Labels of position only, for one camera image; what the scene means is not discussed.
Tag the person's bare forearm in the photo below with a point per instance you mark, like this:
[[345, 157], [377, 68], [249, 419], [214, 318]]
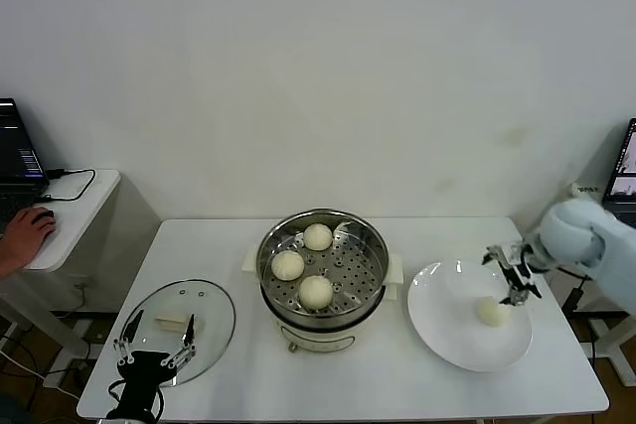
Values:
[[5, 267]]

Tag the white electric cooker pot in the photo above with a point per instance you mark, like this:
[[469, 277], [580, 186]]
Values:
[[323, 337]]

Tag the black laptop with dock icons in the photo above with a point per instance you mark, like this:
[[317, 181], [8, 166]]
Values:
[[20, 146]]

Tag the white floor power strip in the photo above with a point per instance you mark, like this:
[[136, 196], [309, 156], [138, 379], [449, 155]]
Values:
[[57, 380]]

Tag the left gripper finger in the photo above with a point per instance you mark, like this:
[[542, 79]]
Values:
[[190, 339], [131, 334]]

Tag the white steamed baozi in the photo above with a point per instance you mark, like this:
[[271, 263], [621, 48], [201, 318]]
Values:
[[491, 314], [287, 265], [316, 292], [318, 236]]

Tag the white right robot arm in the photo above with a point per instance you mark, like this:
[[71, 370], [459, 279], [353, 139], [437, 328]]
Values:
[[576, 235]]

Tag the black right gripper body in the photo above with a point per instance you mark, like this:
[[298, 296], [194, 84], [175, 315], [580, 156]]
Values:
[[522, 262]]

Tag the black computer mouse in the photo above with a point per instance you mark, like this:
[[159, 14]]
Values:
[[48, 214]]

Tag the grey laptop showing camera windows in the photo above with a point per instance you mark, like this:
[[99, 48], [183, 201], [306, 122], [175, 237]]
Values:
[[623, 171]]

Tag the person's bare hand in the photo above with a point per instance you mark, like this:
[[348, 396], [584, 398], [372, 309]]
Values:
[[27, 238]]

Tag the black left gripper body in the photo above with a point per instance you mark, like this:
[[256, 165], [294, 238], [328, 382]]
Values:
[[144, 377]]

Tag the white rounded side table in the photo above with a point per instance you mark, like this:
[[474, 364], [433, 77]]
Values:
[[94, 205]]

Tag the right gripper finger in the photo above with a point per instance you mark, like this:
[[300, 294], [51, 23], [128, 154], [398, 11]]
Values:
[[519, 290], [492, 252]]

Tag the white side table with label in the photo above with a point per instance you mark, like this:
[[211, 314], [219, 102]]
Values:
[[618, 342]]

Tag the white round plate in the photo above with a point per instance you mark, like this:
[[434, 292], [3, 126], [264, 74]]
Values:
[[447, 334]]

